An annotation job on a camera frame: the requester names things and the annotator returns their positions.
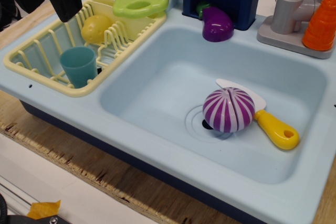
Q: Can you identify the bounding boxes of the purple toy eggplant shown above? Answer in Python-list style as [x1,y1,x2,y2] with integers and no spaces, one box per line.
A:
[196,2,234,42]

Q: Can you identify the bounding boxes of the pale yellow drying rack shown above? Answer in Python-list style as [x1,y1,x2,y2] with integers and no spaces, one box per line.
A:
[3,0,166,97]

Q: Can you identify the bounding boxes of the grey metal bracket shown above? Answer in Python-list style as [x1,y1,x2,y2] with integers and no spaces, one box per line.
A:
[6,215,70,224]

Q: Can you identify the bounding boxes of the purple striped toy onion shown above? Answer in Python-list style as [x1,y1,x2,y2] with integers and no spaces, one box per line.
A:
[203,87,255,133]

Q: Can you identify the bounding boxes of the light blue toy sink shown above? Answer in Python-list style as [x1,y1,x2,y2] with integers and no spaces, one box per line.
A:
[1,0,335,223]

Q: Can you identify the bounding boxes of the yellow handled toy knife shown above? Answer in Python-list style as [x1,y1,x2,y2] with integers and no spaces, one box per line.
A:
[216,79,300,150]

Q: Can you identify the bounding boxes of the black cable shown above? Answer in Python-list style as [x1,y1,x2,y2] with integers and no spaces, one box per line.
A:
[0,194,8,222]

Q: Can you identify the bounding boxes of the teal plastic cup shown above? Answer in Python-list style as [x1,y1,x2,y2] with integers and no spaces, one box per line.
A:
[60,46,98,89]

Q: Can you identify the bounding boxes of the grey toy faucet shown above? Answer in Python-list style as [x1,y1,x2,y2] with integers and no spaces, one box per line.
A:
[257,0,334,59]

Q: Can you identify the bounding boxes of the yellow tape piece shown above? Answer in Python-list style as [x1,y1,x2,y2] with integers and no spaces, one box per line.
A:
[27,200,61,220]

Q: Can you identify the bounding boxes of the orange toy carrot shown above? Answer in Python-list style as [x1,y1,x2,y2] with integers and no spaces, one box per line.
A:
[302,0,335,51]

